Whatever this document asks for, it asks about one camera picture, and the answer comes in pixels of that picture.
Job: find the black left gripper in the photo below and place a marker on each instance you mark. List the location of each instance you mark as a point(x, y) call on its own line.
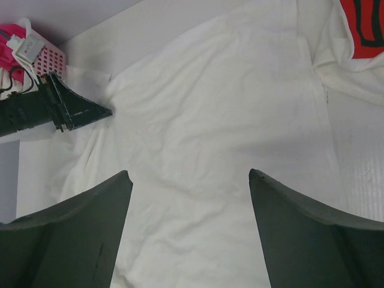
point(53, 106)

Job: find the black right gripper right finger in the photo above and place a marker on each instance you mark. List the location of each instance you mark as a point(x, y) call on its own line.
point(307, 243)

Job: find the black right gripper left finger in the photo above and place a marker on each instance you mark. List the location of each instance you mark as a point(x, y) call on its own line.
point(71, 244)

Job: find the plain white t-shirt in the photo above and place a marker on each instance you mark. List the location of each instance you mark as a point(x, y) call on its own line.
point(202, 92)

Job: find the white plastic laundry basket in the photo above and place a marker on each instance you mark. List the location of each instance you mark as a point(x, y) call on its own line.
point(51, 58)

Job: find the pink garment in basket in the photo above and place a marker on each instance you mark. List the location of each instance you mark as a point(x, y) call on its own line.
point(7, 60)

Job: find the folded Coca-Cola print t-shirt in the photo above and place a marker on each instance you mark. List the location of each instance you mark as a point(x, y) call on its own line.
point(349, 57)

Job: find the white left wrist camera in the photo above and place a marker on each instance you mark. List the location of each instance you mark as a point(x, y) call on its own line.
point(25, 50)

